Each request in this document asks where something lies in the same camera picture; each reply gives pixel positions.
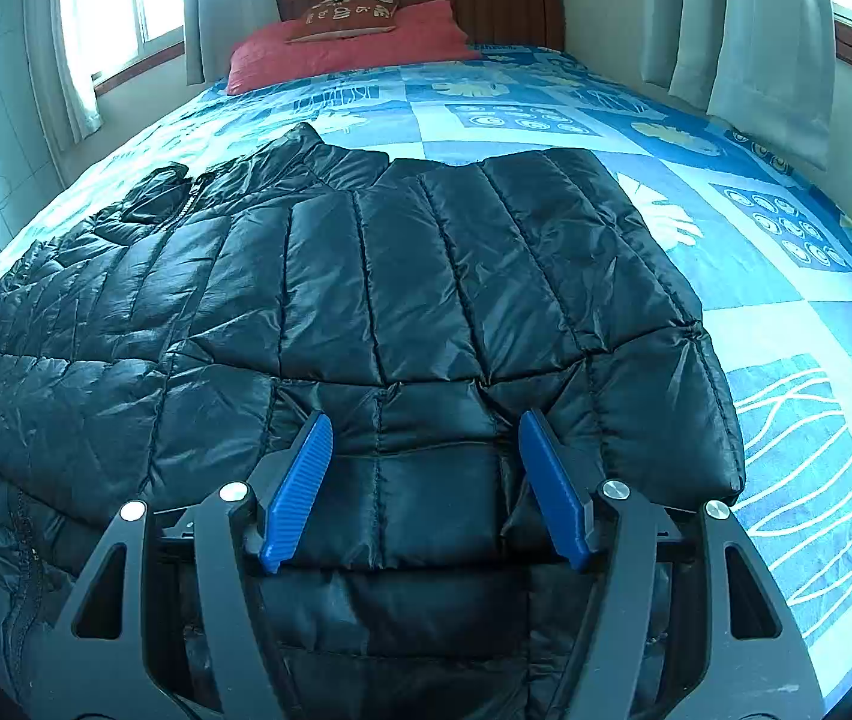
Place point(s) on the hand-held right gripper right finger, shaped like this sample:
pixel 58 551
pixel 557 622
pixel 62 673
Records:
pixel 550 484

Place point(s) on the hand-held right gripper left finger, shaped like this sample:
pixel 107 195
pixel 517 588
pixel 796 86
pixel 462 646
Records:
pixel 298 487

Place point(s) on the black puffer jacket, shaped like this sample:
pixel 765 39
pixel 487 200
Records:
pixel 396 277

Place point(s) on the white sheer curtain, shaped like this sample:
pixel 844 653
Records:
pixel 70 75
pixel 778 45

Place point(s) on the wooden headboard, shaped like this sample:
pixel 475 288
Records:
pixel 505 7

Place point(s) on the brown printed cushion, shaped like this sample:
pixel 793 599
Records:
pixel 343 19

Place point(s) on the grey curtain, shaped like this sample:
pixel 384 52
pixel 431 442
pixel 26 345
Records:
pixel 677 15
pixel 205 7

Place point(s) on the red pillow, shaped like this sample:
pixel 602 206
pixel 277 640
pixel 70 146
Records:
pixel 373 56

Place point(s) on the bed with blue patterned sheet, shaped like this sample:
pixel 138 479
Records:
pixel 771 315

